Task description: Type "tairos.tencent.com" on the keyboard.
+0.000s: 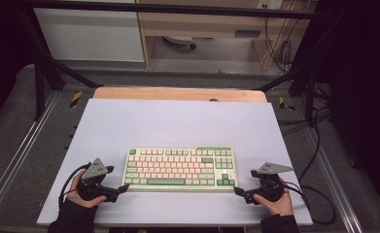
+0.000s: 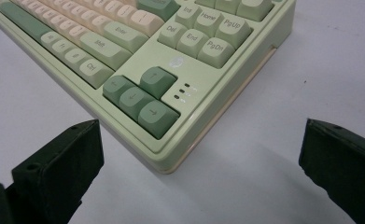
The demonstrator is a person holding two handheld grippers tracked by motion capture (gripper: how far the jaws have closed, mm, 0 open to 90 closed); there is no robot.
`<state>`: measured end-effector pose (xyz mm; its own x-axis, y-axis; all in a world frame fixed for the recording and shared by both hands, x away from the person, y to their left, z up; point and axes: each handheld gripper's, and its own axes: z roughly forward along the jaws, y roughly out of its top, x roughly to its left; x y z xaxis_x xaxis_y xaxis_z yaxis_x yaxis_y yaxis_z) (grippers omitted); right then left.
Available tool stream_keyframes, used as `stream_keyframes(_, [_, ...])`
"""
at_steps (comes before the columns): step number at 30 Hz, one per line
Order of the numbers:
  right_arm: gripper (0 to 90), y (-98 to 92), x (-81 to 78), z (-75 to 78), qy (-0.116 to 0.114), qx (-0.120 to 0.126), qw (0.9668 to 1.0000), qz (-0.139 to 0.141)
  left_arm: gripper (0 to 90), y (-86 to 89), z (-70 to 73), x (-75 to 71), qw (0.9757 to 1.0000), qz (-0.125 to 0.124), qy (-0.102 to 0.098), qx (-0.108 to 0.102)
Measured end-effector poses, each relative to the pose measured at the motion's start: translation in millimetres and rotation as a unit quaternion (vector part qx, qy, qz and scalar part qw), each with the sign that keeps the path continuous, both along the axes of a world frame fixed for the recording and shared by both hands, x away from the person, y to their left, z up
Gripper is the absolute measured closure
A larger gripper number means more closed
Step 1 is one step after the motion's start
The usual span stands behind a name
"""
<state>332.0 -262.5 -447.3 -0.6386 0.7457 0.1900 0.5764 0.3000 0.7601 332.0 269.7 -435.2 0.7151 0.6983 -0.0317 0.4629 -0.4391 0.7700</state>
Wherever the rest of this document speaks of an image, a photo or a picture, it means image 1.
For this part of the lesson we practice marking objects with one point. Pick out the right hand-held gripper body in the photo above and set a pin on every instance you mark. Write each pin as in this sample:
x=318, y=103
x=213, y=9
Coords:
x=270, y=187

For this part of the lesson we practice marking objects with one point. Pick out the grey chair base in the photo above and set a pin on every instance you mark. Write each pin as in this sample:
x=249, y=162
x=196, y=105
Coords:
x=179, y=40

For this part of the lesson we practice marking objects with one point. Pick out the person's left hand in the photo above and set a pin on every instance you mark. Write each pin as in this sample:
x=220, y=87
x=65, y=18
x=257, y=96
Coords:
x=72, y=194

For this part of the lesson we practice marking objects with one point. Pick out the white wall socket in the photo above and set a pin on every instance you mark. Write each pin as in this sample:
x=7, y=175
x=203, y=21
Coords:
x=270, y=4

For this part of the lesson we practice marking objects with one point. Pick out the wooden table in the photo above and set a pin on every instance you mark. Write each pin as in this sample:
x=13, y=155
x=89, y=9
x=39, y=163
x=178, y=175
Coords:
x=178, y=93

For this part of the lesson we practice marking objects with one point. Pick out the black horizontal frame bar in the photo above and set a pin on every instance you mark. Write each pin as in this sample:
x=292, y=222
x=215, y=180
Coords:
x=178, y=9

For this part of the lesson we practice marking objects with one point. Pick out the person's right hand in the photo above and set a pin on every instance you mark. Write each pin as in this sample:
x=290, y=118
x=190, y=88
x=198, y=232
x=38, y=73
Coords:
x=283, y=207

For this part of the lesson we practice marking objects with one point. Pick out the black curtain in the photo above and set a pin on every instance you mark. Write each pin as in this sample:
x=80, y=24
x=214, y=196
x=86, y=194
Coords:
x=362, y=81
x=3, y=48

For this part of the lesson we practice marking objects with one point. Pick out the green and cream keyboard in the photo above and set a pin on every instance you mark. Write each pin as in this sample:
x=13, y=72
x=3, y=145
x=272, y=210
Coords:
x=178, y=168

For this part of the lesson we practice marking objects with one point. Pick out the aluminium floor rail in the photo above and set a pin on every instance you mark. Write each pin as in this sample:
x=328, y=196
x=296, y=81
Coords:
x=16, y=161
x=336, y=191

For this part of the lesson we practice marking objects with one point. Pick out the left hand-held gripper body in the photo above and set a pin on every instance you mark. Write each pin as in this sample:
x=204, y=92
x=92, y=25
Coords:
x=92, y=191

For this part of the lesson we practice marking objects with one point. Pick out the yellow black tape marker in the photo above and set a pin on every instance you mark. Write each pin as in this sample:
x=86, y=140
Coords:
x=76, y=99
x=285, y=104

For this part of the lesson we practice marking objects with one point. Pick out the light wooden desk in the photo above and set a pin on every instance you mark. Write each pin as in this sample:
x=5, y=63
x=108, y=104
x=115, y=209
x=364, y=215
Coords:
x=203, y=26

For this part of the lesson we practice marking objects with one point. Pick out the white cabinet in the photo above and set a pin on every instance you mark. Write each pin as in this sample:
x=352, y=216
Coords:
x=87, y=35

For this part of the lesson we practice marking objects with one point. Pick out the black metal stand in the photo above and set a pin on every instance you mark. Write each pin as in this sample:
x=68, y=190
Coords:
x=310, y=97
x=39, y=87

